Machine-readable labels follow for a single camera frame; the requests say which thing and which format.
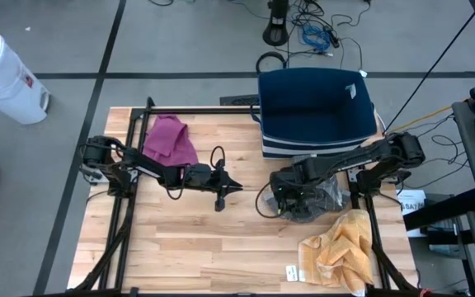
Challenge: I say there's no blue cable coil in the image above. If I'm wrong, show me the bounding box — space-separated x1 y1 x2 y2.
301 24 332 53

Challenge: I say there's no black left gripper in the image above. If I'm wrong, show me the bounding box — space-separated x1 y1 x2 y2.
186 158 243 212

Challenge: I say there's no long black slanted cable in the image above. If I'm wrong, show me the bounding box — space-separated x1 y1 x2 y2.
383 0 475 135

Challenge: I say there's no black table frame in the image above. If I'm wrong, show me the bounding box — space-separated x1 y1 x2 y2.
68 97 424 297

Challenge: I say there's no black pole stand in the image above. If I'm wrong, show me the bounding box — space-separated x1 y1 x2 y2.
261 0 290 47

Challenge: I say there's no navy white striped basket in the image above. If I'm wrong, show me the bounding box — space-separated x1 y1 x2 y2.
252 67 379 160

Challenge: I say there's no yellow cable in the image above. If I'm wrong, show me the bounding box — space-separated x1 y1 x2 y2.
389 84 475 133

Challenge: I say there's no grey checked towel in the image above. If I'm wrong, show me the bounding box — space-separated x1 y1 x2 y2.
261 172 352 224

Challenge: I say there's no black cable bundle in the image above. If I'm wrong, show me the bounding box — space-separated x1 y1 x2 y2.
289 0 373 71

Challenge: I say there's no white printed paper box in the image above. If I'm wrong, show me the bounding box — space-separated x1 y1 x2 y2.
397 189 427 238

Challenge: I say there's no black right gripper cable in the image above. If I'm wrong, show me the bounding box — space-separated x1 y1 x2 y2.
255 181 282 219

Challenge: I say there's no black desk crossbar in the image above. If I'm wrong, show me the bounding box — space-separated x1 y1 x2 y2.
403 188 475 232

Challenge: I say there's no magenta towel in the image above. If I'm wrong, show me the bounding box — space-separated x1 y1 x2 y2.
142 114 200 168

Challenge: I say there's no black floor plate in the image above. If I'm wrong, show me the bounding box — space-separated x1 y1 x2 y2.
219 94 260 107

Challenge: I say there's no orange checked towel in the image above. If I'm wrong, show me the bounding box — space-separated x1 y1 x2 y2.
298 209 374 297

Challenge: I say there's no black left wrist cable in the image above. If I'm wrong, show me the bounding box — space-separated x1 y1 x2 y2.
209 145 227 170

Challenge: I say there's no black cable loop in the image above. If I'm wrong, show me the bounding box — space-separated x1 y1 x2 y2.
255 51 288 75

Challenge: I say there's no white trash bin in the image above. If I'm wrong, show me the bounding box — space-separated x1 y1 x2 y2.
0 26 52 125

